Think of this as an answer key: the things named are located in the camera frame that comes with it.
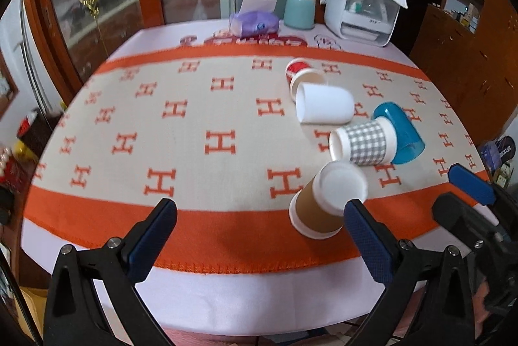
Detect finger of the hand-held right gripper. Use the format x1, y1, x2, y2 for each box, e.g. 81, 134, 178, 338
432, 193, 511, 255
448, 163, 518, 217

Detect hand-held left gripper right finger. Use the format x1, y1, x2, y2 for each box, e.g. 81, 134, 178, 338
343, 199, 476, 346

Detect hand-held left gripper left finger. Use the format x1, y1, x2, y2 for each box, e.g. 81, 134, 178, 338
42, 198, 179, 346

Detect brown paper cup white lid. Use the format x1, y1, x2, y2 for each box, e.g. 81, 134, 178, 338
289, 161, 368, 239

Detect blue plastic cup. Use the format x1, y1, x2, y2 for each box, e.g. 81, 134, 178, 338
372, 102, 426, 166

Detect grey checked paper cup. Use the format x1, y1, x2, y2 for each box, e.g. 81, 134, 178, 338
329, 116, 399, 167

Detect plain white cup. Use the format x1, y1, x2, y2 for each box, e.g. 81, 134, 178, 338
295, 83, 356, 125

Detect red paper cup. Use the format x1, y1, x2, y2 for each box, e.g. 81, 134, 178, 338
285, 58, 328, 102

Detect white tablecloth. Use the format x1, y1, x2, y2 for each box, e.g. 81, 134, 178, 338
18, 17, 492, 335

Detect wooden shelf cabinet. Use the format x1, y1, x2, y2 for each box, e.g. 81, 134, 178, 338
409, 0, 518, 146

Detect orange patterned blanket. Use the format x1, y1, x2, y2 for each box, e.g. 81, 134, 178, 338
20, 33, 492, 276

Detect dark storage basket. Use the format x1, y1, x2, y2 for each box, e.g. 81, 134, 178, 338
17, 108, 66, 158

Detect white countertop appliance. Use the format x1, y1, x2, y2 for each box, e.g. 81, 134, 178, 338
324, 0, 399, 47

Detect mint green canister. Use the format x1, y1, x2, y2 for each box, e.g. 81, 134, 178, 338
283, 0, 317, 30

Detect purple tissue pack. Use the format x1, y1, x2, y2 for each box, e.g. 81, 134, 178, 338
229, 0, 281, 38

